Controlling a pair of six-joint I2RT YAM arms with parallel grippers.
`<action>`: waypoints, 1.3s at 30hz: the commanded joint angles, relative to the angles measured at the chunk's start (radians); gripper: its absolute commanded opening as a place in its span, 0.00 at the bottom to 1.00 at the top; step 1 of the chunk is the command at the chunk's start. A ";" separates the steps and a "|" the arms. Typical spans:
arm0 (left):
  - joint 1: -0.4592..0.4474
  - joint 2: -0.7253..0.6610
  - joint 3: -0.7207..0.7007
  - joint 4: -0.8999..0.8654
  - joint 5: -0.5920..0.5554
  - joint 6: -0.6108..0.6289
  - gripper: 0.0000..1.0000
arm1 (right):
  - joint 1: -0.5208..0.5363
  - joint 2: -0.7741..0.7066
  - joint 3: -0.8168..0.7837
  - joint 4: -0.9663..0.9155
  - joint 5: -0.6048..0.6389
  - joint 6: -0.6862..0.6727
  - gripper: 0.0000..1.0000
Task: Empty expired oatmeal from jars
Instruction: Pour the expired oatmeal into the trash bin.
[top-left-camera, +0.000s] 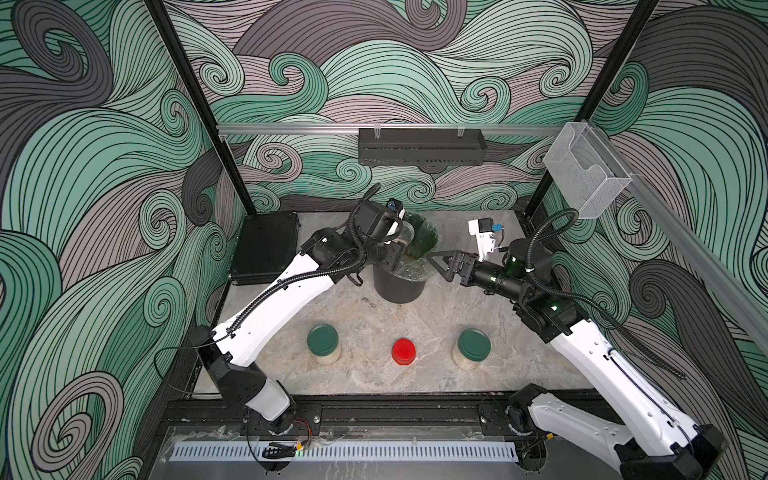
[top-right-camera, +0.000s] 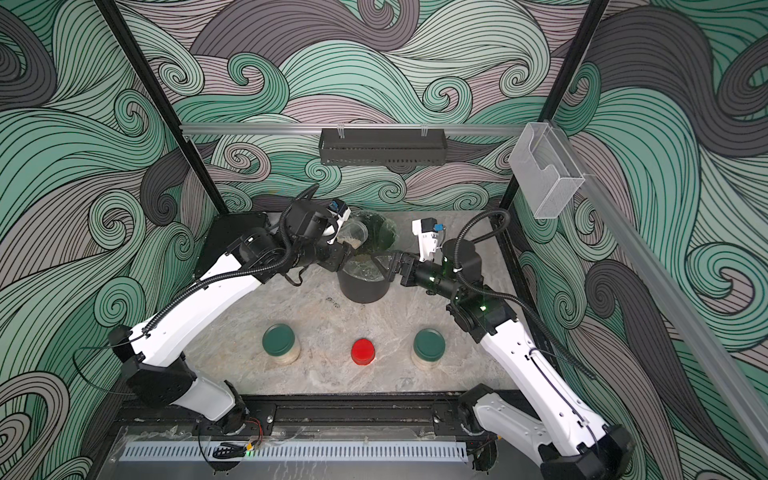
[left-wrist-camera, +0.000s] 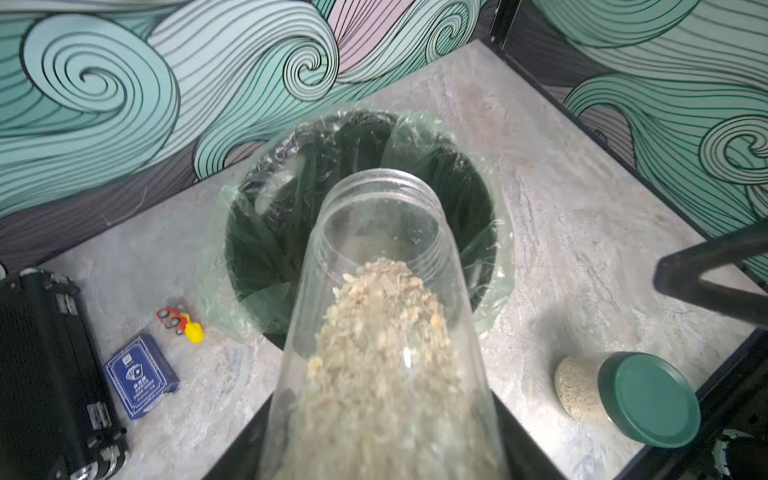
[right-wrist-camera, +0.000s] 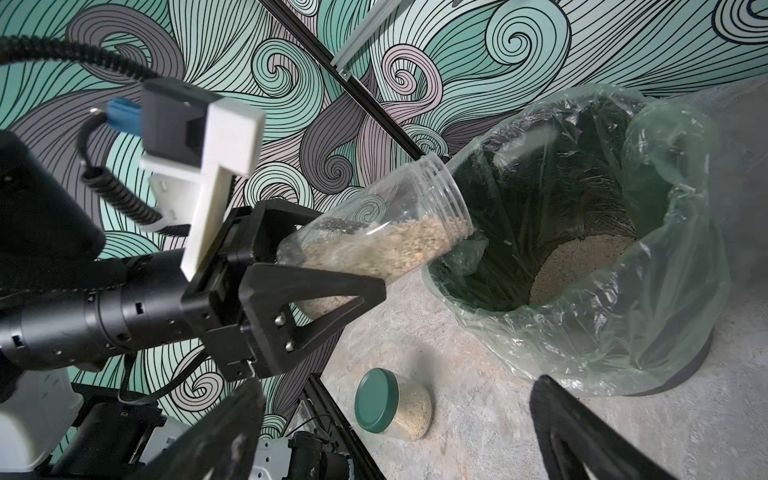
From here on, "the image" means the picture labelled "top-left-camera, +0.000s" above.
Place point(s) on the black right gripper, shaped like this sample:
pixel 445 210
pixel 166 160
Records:
pixel 462 259

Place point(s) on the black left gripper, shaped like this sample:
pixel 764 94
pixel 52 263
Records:
pixel 391 254

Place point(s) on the red jar lid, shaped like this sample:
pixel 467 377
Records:
pixel 403 352

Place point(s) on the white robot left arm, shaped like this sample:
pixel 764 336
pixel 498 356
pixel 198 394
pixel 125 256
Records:
pixel 229 350

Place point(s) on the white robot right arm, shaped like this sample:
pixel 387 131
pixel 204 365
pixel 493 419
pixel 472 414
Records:
pixel 654 439

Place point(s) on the green-lidded oatmeal jar right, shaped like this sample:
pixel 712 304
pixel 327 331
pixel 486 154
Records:
pixel 471 349

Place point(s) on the green-lidded oatmeal jar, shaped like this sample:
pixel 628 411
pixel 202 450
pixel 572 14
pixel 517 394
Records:
pixel 471 349
pixel 323 344

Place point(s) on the green-lidded oatmeal jar left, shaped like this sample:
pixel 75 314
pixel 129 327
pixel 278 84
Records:
pixel 323 344

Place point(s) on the black trash bin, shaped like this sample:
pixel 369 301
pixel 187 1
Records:
pixel 403 285

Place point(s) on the clear plastic bin liner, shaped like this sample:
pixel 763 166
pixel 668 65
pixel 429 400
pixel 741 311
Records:
pixel 427 236

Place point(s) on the black hard case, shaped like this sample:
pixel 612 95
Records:
pixel 266 246

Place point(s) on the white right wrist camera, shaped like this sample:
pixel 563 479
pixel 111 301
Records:
pixel 488 234

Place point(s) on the black wall-mounted tray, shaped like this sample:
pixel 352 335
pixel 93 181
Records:
pixel 421 148

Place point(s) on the clear acrylic wall holder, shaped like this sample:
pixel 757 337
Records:
pixel 588 170

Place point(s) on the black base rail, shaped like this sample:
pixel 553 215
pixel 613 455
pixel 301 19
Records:
pixel 486 413

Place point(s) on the aluminium wall rail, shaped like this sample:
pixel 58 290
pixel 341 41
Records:
pixel 659 188
pixel 284 128

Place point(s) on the white slotted cable duct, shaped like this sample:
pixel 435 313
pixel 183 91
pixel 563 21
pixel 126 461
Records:
pixel 355 450

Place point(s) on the aluminium right wall rail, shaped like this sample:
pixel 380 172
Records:
pixel 659 188

